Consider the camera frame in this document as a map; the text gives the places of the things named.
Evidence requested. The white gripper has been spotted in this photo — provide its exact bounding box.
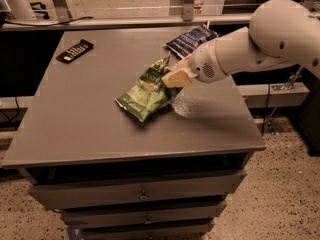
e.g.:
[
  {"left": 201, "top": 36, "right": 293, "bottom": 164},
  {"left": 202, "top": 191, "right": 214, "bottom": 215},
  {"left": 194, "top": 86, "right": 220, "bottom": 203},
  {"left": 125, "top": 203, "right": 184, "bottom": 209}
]
[{"left": 161, "top": 40, "right": 227, "bottom": 88}]

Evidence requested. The green jalapeno chip bag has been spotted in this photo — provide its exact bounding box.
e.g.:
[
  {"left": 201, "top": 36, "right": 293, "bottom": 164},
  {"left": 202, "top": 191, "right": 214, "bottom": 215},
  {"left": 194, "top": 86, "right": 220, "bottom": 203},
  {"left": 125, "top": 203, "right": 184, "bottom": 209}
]
[{"left": 115, "top": 56, "right": 181, "bottom": 122}]

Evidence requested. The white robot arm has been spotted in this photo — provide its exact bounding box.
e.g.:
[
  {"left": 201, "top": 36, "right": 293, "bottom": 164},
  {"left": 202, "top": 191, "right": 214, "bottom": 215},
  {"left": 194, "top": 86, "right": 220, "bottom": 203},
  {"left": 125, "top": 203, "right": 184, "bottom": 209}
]
[{"left": 162, "top": 0, "right": 320, "bottom": 88}]

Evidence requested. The blue chip bag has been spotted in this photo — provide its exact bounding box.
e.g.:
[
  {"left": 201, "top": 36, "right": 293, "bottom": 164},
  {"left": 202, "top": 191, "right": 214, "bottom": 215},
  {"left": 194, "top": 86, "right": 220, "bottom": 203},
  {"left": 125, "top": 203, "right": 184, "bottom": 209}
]
[{"left": 165, "top": 25, "right": 218, "bottom": 58}]

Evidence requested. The black rxbar chocolate bar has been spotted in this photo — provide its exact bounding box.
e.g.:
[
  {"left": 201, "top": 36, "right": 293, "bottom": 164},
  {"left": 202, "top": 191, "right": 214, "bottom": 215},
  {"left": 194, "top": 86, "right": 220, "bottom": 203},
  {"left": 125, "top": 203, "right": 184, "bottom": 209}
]
[{"left": 56, "top": 39, "right": 94, "bottom": 64}]

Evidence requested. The metal railing ledge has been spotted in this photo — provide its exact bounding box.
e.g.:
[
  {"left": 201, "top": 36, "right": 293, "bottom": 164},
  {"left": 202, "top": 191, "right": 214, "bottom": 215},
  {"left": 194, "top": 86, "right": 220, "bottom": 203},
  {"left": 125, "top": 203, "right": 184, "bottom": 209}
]
[{"left": 0, "top": 13, "right": 252, "bottom": 32}]

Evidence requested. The grey drawer cabinet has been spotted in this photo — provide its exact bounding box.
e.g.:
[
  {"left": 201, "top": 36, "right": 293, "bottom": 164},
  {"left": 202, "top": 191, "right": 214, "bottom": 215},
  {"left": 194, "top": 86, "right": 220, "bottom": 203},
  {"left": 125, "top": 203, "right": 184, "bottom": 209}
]
[{"left": 1, "top": 26, "right": 267, "bottom": 240}]

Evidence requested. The bottom grey drawer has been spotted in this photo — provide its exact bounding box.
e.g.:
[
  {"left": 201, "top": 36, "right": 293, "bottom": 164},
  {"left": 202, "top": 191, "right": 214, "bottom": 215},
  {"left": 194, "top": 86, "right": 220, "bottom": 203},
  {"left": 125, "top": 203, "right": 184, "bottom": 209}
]
[{"left": 81, "top": 219, "right": 213, "bottom": 240}]

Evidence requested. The grey drawer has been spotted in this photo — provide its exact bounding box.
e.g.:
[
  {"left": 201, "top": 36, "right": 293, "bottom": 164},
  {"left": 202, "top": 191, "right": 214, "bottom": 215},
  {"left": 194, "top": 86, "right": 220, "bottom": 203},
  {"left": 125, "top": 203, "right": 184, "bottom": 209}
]
[
  {"left": 62, "top": 199, "right": 226, "bottom": 229},
  {"left": 81, "top": 219, "right": 213, "bottom": 240},
  {"left": 30, "top": 170, "right": 246, "bottom": 209}
]

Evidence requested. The top grey drawer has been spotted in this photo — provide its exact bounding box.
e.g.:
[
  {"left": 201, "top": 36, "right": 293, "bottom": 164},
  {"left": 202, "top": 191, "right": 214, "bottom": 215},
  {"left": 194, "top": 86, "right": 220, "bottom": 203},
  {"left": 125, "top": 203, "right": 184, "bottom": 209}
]
[{"left": 30, "top": 170, "right": 246, "bottom": 209}]

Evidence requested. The black office chair base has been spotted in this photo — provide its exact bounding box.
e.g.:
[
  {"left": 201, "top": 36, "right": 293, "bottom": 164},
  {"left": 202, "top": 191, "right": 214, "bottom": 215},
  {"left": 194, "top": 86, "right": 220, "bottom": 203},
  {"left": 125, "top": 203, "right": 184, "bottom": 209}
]
[{"left": 30, "top": 1, "right": 50, "bottom": 19}]

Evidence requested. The middle grey drawer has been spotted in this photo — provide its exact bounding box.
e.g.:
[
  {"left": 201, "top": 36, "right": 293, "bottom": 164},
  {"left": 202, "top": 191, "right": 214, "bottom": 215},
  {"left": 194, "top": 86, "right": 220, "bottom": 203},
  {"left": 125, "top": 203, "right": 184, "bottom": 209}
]
[{"left": 62, "top": 199, "right": 226, "bottom": 229}]

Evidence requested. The black cable on ledge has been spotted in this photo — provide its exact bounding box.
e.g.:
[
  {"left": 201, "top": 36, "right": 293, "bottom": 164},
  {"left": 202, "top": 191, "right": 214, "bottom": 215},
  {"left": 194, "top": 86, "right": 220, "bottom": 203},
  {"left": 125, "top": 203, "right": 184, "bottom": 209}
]
[{"left": 4, "top": 15, "right": 94, "bottom": 27}]

